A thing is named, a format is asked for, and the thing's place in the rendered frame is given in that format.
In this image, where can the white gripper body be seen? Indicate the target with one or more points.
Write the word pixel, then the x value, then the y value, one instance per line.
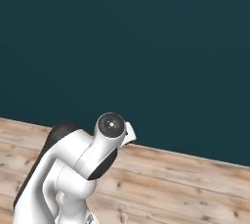
pixel 130 133

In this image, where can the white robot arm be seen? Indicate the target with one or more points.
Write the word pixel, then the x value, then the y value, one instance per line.
pixel 65 166

